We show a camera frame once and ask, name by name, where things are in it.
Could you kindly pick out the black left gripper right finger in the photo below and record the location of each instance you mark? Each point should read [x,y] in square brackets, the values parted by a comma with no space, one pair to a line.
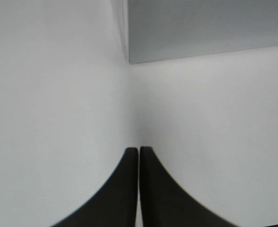
[164,203]

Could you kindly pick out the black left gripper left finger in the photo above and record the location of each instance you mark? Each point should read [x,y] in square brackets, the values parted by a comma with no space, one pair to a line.
[115,203]

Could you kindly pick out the white microwave door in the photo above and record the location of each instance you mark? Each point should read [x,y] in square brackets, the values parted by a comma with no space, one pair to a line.
[166,29]

